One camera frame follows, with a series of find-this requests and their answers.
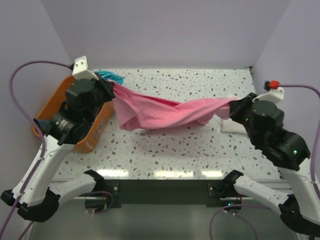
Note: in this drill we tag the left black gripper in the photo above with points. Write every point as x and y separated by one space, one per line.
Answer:
107 86

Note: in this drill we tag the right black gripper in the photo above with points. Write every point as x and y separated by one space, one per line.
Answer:
235 105

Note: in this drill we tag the pink t shirt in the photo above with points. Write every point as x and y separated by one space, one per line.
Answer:
135 110

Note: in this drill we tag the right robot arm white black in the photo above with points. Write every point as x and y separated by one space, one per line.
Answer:
288 152

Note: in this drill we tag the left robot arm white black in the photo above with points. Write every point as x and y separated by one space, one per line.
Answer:
34 198

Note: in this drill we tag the folded white t shirt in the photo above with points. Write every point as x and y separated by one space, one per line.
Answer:
230 126

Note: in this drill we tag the turquoise t shirt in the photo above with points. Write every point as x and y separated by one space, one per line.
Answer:
108 75

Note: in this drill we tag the dark teal t shirt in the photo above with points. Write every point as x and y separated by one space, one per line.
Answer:
41 123

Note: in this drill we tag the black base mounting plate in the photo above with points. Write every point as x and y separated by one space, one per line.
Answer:
211 193

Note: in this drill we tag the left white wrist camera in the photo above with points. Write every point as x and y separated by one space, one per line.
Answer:
81 69

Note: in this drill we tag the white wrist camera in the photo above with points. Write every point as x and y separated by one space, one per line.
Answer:
81 69
274 94

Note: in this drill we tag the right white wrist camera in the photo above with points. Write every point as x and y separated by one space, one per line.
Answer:
274 94

